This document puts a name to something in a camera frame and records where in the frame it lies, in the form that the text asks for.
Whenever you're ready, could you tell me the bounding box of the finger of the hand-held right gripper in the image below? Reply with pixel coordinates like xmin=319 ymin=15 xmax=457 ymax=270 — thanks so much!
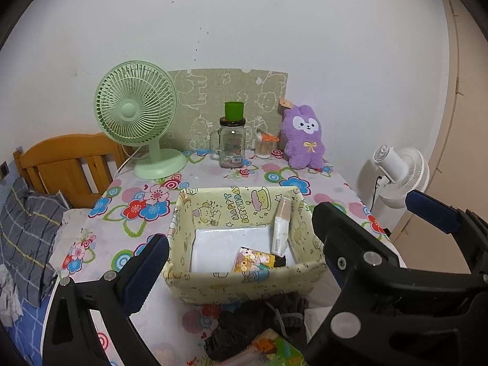
xmin=405 ymin=189 xmax=488 ymax=274
xmin=304 ymin=201 xmax=488 ymax=366

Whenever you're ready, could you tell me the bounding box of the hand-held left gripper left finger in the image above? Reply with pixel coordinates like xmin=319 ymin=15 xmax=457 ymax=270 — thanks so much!
xmin=41 ymin=234 xmax=170 ymax=366

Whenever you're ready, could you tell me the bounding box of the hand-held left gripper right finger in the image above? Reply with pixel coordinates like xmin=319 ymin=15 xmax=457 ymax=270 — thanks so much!
xmin=329 ymin=264 xmax=347 ymax=297

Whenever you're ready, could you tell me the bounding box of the grey cloth with cord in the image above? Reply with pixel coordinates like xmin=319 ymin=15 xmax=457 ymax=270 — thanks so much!
xmin=265 ymin=292 xmax=310 ymax=347

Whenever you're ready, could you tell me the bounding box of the green cartoon tissue pack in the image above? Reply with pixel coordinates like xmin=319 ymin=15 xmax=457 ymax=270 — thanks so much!
xmin=229 ymin=328 xmax=306 ymax=366

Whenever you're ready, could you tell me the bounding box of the yellow cartoon fabric basket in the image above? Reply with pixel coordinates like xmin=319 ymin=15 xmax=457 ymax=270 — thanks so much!
xmin=163 ymin=186 xmax=328 ymax=306

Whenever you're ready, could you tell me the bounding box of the white standing fan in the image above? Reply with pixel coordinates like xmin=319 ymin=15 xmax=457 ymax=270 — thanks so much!
xmin=371 ymin=144 xmax=431 ymax=211

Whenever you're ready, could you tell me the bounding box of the floral tablecloth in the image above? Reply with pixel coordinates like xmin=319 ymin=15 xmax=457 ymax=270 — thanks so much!
xmin=57 ymin=147 xmax=397 ymax=366

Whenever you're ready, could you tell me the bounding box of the beige white tube packet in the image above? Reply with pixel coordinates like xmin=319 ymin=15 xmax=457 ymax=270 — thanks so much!
xmin=271 ymin=197 xmax=293 ymax=257

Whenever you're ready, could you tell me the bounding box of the white flat packet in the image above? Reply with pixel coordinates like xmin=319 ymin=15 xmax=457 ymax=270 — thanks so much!
xmin=189 ymin=226 xmax=299 ymax=274

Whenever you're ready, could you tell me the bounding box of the colourful cartoon packet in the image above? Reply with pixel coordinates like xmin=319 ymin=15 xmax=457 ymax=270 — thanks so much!
xmin=232 ymin=247 xmax=287 ymax=273

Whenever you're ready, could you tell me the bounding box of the beige door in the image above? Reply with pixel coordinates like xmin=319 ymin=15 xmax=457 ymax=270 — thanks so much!
xmin=389 ymin=0 xmax=488 ymax=267

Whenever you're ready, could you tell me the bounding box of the black crumpled cloth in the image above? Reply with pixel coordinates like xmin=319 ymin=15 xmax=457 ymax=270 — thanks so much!
xmin=204 ymin=305 xmax=285 ymax=363

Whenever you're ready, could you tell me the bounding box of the purple plush bunny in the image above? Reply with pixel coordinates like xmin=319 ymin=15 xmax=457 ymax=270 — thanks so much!
xmin=279 ymin=98 xmax=334 ymax=170

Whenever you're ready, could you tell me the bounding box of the grey plaid pillow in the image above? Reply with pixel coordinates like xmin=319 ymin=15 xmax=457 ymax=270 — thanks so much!
xmin=0 ymin=177 xmax=71 ymax=307

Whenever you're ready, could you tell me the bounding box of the clear cotton swab jar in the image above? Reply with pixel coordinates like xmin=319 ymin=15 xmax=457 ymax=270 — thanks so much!
xmin=255 ymin=130 xmax=280 ymax=159

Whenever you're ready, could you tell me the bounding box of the blue bed sheet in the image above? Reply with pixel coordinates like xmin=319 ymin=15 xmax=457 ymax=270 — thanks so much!
xmin=8 ymin=293 xmax=58 ymax=366

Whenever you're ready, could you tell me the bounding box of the crumpled white grey cloth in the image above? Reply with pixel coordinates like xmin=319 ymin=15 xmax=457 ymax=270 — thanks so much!
xmin=0 ymin=269 xmax=23 ymax=323

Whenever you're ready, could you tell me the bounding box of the wooden bed headboard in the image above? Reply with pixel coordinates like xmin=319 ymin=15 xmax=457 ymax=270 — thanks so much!
xmin=13 ymin=133 xmax=128 ymax=210

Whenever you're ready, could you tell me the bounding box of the glass mug jar black lid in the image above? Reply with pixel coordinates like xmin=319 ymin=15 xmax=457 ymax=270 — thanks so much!
xmin=210 ymin=117 xmax=248 ymax=169

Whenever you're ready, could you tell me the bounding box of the green desk fan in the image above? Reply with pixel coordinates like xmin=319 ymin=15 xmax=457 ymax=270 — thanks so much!
xmin=94 ymin=61 xmax=187 ymax=180

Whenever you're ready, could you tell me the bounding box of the green plastic cup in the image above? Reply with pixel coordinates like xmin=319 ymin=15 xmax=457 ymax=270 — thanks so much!
xmin=224 ymin=101 xmax=245 ymax=121

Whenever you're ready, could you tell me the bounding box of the green cartoon patterned board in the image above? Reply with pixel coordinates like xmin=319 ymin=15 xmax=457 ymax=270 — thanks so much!
xmin=168 ymin=68 xmax=287 ymax=151

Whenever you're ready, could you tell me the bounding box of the white fan cable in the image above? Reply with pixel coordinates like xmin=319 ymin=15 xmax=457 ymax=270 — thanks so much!
xmin=113 ymin=147 xmax=142 ymax=176

